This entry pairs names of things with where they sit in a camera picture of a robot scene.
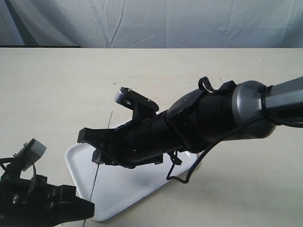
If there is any white rectangular plastic tray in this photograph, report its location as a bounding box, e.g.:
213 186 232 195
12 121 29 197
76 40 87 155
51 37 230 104
64 122 197 222

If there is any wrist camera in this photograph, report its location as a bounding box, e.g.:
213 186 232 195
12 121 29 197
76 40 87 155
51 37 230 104
115 87 159 122
15 139 47 172

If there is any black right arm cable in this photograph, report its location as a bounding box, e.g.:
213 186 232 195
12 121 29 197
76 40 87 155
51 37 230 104
165 77 303 184

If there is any thin metal skewer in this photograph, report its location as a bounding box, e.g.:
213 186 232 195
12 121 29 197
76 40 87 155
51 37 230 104
82 110 113 227

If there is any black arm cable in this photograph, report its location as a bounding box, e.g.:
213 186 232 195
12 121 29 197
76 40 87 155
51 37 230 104
0 158 38 204
165 77 303 184

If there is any white backdrop cloth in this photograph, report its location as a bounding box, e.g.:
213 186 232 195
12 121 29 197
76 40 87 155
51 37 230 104
0 0 303 48

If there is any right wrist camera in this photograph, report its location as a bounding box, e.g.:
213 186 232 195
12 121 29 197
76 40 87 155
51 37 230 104
115 87 159 122

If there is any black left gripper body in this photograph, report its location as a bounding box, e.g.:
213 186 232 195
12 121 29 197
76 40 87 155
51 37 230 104
0 163 79 227

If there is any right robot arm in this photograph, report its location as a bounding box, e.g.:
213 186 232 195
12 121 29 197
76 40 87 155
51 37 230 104
77 77 303 168

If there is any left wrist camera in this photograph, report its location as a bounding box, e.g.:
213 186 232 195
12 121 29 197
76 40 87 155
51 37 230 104
15 139 47 172

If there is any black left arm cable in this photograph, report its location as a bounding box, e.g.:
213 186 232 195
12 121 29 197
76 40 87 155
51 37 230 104
0 158 38 204

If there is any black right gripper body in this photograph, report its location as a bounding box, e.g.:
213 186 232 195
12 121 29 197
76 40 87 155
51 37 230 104
97 111 180 168

